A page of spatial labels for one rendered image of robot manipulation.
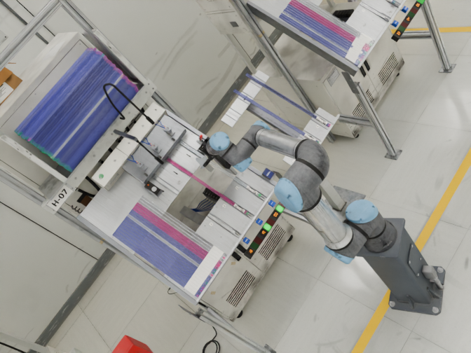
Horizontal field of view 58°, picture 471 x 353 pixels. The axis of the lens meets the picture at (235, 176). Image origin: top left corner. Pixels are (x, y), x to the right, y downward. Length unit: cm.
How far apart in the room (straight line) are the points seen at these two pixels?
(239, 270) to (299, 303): 40
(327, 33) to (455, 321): 157
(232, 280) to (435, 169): 135
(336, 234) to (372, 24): 136
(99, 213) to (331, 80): 157
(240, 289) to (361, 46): 155
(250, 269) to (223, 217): 64
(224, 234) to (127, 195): 52
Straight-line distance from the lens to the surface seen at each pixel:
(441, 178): 272
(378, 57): 312
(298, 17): 252
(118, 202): 218
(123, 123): 214
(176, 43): 396
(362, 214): 174
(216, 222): 209
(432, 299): 236
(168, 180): 215
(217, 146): 170
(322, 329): 252
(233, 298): 266
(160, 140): 216
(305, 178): 141
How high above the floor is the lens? 216
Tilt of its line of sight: 38 degrees down
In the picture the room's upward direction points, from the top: 44 degrees counter-clockwise
